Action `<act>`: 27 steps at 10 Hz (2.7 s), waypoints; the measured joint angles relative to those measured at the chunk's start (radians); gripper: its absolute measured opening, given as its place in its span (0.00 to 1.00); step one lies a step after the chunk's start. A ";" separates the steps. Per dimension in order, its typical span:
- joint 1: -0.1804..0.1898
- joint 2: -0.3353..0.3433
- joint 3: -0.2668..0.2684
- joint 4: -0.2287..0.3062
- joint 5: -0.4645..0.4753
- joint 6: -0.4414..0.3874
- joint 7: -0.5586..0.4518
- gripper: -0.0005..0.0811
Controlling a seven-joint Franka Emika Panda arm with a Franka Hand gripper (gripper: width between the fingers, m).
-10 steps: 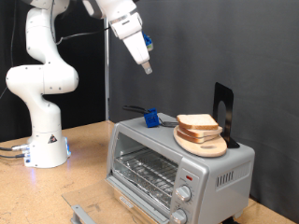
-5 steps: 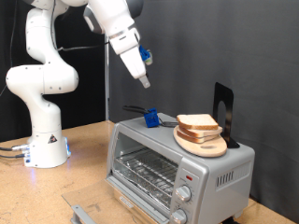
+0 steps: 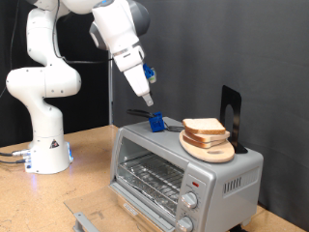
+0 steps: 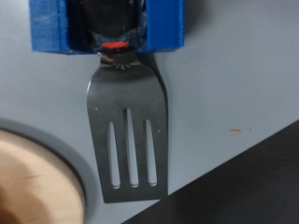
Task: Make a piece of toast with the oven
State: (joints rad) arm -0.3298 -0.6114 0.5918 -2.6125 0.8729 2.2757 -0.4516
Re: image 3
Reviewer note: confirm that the wooden box under oven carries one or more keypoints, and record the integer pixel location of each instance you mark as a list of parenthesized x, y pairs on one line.
[(141, 222)]

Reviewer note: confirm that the red indicator light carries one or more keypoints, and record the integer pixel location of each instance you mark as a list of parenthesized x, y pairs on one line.
[(195, 184)]

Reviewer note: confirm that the wrist camera on blue mount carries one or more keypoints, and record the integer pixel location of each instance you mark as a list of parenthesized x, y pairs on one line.
[(148, 72)]

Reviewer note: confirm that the black curtain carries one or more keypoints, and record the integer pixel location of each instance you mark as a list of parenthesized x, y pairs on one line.
[(14, 132)]

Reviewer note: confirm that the wooden cutting board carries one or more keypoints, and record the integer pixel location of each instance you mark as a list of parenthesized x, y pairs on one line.
[(212, 154)]

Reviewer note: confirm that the black metal bookend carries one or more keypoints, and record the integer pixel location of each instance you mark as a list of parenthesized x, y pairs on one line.
[(236, 106)]

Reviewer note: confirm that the silver toaster oven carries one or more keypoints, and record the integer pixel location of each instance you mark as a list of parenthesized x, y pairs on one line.
[(225, 206)]

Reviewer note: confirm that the silver oven knob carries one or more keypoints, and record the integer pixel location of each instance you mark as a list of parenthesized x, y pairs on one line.
[(189, 199), (184, 224)]

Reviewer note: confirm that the grey backdrop cloth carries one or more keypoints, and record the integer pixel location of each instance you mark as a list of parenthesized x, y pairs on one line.
[(199, 48)]

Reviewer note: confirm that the vertical metal pole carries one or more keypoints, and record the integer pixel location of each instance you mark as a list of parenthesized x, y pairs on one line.
[(110, 96)]

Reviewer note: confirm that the aluminium foil sheet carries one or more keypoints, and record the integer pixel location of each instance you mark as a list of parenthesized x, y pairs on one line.
[(145, 196)]

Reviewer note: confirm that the metal spatula with blue block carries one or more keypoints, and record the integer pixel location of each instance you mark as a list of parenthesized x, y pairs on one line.
[(156, 122)]

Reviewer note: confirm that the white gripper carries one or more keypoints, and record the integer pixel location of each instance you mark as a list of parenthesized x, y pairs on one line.
[(136, 80)]

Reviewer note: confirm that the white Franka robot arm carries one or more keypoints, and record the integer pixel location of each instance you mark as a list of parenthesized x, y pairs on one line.
[(42, 83)]

